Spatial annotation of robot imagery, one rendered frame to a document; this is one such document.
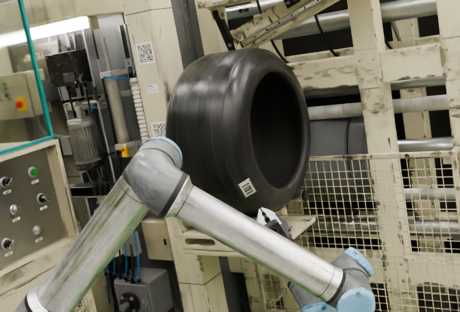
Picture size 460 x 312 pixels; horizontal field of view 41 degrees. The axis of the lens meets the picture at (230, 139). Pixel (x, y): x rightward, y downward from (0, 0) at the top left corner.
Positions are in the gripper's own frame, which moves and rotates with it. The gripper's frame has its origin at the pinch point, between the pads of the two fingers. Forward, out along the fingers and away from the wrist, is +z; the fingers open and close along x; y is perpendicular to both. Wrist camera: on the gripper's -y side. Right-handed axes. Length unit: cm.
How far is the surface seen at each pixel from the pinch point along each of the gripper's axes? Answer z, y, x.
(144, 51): 75, -14, -7
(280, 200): 13.9, 21.3, 7.2
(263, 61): 43, -11, 26
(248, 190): 12.5, 5.0, -0.4
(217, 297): 17, 62, -32
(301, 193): 22.3, 36.8, 15.8
